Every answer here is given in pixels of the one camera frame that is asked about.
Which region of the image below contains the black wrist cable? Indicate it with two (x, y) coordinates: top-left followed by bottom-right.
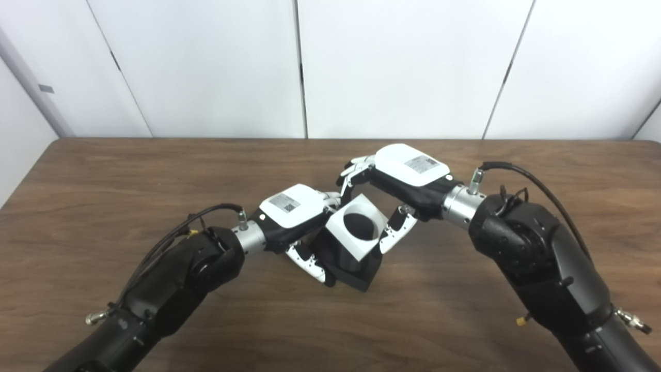
(467, 161), (594, 261)
(116, 203), (249, 305)

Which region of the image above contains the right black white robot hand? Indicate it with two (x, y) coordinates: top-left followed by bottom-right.
(337, 144), (463, 255)

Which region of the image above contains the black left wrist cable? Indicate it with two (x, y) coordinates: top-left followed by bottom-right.
(116, 203), (249, 305)

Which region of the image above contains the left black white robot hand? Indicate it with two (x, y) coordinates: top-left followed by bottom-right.
(249, 183), (342, 287)

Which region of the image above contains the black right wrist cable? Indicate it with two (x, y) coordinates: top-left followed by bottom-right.
(467, 161), (594, 261)

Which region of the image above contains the black cylinder peg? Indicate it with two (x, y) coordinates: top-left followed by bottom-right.
(310, 213), (384, 292)

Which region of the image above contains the white square piece with hole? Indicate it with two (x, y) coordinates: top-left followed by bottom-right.
(325, 194), (387, 260)

